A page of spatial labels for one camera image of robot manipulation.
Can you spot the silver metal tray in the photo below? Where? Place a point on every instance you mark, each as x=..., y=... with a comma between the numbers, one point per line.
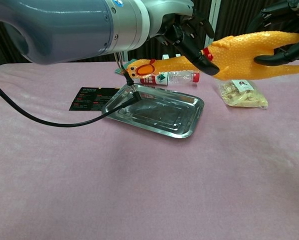
x=159, y=117

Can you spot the pink table cloth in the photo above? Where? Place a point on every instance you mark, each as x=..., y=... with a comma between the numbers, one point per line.
x=139, y=187

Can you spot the clear red-label water bottle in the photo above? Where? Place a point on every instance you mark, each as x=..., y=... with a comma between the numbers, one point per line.
x=174, y=77

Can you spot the yellow rubber chicken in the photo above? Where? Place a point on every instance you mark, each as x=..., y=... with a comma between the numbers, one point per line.
x=234, y=55

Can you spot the black printed card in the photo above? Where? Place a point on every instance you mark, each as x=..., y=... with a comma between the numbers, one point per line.
x=87, y=100

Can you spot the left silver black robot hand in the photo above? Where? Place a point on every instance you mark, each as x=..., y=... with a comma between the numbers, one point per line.
x=169, y=12

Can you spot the grey partition frame post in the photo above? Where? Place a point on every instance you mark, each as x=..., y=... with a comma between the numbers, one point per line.
x=124, y=56
x=214, y=15

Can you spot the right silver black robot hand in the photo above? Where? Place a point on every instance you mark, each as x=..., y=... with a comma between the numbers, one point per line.
x=279, y=60

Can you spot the teal green hand brush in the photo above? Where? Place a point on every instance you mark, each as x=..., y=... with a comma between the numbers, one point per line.
x=118, y=71

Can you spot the clear bag of dried snack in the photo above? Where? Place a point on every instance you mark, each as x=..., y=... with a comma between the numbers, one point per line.
x=242, y=96

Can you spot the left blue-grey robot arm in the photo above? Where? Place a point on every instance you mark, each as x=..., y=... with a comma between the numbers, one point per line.
x=64, y=27

